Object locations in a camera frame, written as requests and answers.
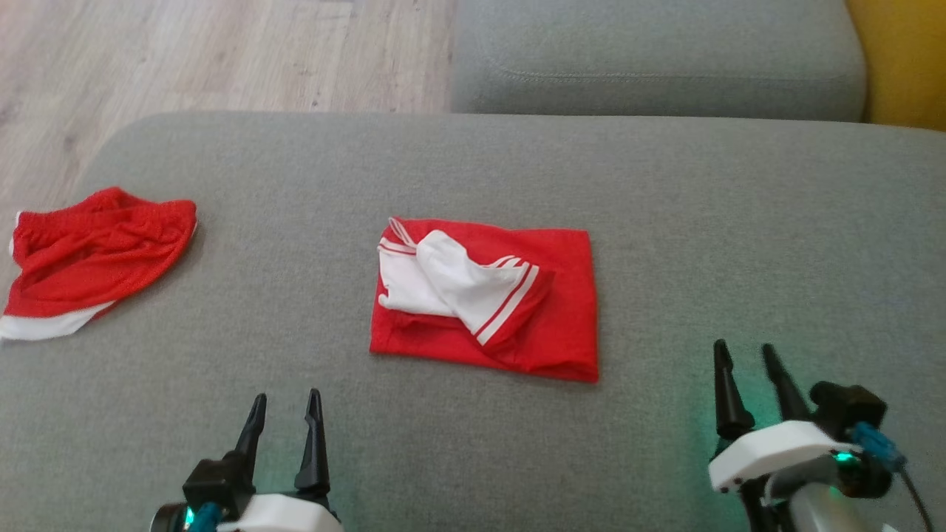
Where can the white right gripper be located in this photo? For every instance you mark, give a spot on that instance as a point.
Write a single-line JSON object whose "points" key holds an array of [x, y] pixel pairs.
{"points": [[776, 451]]}

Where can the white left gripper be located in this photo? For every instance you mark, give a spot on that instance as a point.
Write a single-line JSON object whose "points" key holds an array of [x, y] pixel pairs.
{"points": [[281, 516]]}

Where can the red basketball jersey number 33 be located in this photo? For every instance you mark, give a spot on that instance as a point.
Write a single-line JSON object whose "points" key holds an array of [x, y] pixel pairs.
{"points": [[562, 310]]}

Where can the red shorts with white trim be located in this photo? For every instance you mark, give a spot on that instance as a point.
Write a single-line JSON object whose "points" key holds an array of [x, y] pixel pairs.
{"points": [[89, 258]]}

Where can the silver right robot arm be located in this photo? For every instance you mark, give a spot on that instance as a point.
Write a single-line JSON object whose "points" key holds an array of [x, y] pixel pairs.
{"points": [[828, 515]]}

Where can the large grey sofa seat cushion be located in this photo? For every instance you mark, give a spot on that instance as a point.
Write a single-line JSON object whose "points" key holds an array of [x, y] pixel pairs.
{"points": [[473, 443]]}

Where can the small grey sofa cushion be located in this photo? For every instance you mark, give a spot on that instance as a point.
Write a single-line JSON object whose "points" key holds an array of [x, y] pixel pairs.
{"points": [[650, 44]]}

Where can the yellow sofa cushion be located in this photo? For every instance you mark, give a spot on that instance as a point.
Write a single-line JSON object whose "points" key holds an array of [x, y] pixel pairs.
{"points": [[902, 52]]}

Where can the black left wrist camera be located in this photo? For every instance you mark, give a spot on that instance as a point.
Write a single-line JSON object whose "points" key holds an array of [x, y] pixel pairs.
{"points": [[214, 482]]}

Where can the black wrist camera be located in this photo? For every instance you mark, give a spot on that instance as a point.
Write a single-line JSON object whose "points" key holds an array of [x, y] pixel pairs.
{"points": [[846, 410], [214, 482]]}

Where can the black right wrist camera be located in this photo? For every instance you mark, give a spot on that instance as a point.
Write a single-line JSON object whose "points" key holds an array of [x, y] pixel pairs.
{"points": [[846, 410]]}

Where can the blue left camera connector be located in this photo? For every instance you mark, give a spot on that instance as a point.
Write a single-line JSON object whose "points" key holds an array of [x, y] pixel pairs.
{"points": [[203, 517]]}

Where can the blue camera connector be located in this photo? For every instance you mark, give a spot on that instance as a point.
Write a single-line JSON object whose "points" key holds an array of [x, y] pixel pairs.
{"points": [[203, 517], [876, 445]]}

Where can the blue right camera connector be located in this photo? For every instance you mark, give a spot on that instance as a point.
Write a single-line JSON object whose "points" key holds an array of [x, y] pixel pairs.
{"points": [[876, 445]]}

